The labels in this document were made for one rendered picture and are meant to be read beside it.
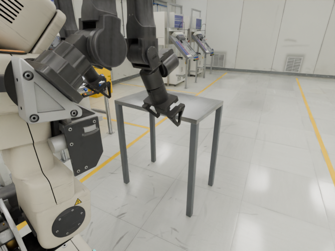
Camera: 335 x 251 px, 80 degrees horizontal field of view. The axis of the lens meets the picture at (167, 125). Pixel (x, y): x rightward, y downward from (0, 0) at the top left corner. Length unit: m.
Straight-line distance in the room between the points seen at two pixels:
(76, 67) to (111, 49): 0.08
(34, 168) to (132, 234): 1.06
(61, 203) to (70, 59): 0.44
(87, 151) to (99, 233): 1.08
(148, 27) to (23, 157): 0.46
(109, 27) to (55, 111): 0.19
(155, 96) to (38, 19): 0.33
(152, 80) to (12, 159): 0.41
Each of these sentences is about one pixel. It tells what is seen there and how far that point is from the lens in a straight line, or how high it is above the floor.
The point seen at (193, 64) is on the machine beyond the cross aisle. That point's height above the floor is 0.36.
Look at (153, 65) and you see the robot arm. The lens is 0.55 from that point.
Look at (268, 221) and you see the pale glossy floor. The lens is 1.81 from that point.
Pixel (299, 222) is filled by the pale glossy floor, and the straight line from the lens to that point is 1.91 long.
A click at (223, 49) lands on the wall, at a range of 8.00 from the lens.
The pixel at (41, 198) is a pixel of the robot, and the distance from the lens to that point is 0.67.
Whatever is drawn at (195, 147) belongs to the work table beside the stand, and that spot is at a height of 0.61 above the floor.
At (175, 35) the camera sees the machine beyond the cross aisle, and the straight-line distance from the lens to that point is 5.42.
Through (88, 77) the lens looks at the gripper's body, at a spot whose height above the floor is 1.09.
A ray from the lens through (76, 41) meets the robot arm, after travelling 0.45.
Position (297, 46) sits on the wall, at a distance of 7.83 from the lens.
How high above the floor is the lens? 1.26
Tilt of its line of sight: 25 degrees down
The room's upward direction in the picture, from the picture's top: straight up
